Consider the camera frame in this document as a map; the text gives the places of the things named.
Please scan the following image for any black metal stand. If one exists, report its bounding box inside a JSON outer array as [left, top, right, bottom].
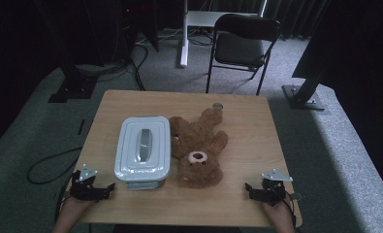
[[47, 61, 100, 104], [281, 57, 330, 112]]

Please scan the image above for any bundle of floor cables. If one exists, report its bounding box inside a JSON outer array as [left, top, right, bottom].
[[76, 35, 149, 92]]

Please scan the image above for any black folding chair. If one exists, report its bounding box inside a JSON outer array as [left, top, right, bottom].
[[206, 13, 282, 97]]

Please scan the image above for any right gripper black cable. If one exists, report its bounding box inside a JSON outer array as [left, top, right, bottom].
[[281, 191, 300, 231]]

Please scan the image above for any white desk frame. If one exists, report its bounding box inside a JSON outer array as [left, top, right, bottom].
[[178, 0, 269, 69]]

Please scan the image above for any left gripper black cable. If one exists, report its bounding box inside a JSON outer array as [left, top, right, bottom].
[[53, 173, 78, 224]]

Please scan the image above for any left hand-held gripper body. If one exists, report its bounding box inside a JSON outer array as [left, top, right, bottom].
[[70, 163, 107, 202]]

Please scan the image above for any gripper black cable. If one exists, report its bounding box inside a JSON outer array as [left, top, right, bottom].
[[281, 191, 300, 231], [53, 173, 78, 224]]

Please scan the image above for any clear brown storage box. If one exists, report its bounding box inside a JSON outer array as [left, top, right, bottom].
[[125, 179, 166, 191]]

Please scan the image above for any person's left hand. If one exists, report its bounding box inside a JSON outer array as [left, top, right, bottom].
[[60, 195, 96, 224]]

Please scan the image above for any person's right hand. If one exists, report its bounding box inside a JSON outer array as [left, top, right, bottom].
[[261, 199, 296, 227]]

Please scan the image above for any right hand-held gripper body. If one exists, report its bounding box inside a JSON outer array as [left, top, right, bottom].
[[260, 167, 294, 207]]

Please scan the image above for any dark curtain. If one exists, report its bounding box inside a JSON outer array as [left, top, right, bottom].
[[192, 0, 330, 41]]

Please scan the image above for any white box lid grey handle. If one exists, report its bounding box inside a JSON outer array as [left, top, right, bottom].
[[113, 116, 173, 183]]

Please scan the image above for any black floor cable loop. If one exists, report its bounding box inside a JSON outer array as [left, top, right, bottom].
[[26, 146, 84, 185]]

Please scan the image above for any brown teddy bear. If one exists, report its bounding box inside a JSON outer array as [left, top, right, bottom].
[[168, 108, 230, 190]]

